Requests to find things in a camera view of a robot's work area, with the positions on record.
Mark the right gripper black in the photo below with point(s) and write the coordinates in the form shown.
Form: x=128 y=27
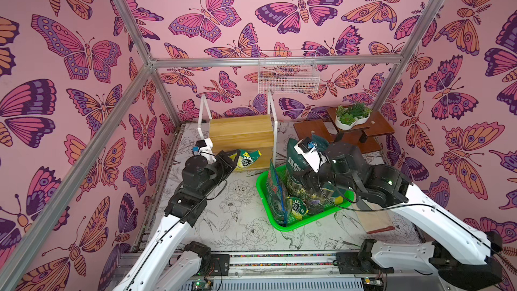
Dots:
x=309 y=170

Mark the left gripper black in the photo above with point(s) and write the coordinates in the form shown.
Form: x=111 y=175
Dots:
x=224 y=163

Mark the yellow green packet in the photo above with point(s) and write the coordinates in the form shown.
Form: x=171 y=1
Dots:
x=247 y=159
x=297 y=207

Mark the green plastic basket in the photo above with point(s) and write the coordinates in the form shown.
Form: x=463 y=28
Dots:
x=332 y=203

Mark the blue green soil bag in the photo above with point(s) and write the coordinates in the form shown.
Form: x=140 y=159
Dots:
x=277 y=197

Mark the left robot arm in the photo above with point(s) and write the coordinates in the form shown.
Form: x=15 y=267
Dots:
x=200 y=178

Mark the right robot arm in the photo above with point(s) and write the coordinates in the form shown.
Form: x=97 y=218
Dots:
x=462 y=256

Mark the brown wooden step stand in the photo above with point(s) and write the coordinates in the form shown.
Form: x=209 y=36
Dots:
x=364 y=135

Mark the succulent plant white pot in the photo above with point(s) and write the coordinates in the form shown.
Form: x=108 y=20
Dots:
x=348 y=117

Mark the tan work glove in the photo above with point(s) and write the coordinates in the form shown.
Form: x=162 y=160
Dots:
x=373 y=222

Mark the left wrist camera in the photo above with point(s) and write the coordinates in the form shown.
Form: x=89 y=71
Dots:
x=204 y=148

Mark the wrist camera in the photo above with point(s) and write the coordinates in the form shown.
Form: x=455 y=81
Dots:
x=204 y=148
x=309 y=151

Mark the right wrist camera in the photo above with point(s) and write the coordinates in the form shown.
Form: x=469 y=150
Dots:
x=309 y=151

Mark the white frame wooden shelf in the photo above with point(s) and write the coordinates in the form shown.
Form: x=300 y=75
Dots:
x=258 y=132

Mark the white wire basket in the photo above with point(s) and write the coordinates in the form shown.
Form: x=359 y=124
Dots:
x=288 y=75

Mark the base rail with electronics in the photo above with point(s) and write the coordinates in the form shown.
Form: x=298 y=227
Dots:
x=309 y=270

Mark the aluminium cage frame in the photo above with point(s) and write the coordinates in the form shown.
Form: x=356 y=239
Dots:
x=27 y=249

